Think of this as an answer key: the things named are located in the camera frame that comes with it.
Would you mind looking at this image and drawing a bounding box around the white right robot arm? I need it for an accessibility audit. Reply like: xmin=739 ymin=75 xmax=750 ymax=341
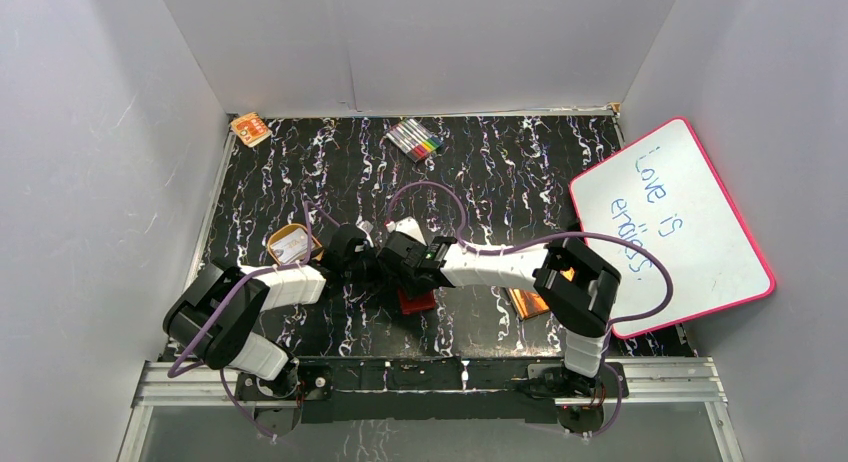
xmin=377 ymin=231 xmax=621 ymax=396

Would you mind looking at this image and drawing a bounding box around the pack of coloured markers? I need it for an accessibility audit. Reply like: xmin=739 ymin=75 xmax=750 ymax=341
xmin=385 ymin=118 xmax=443 ymax=163

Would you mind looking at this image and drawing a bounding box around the red leather card holder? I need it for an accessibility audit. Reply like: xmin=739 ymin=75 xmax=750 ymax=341
xmin=397 ymin=288 xmax=437 ymax=315

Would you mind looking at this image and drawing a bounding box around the silver VIP card stack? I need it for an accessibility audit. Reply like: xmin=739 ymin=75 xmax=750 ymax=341
xmin=270 ymin=233 xmax=308 ymax=264

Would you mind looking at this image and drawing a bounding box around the yellow oval tray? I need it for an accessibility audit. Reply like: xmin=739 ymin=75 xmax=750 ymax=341
xmin=266 ymin=223 xmax=324 ymax=265

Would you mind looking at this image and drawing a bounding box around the orange paperback book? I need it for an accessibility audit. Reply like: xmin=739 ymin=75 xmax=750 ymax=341
xmin=503 ymin=273 xmax=550 ymax=320

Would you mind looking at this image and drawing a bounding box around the pink framed whiteboard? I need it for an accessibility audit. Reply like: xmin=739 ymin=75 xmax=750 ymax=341
xmin=569 ymin=117 xmax=776 ymax=339

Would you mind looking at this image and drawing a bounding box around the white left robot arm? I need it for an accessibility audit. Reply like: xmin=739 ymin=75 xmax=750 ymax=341
xmin=163 ymin=224 xmax=379 ymax=398

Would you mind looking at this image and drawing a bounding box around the black aluminium base frame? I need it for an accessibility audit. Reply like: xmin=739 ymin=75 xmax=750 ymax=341
xmin=132 ymin=356 xmax=730 ymax=437

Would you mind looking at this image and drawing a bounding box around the small orange card box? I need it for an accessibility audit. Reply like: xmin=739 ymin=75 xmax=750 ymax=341
xmin=230 ymin=112 xmax=271 ymax=148

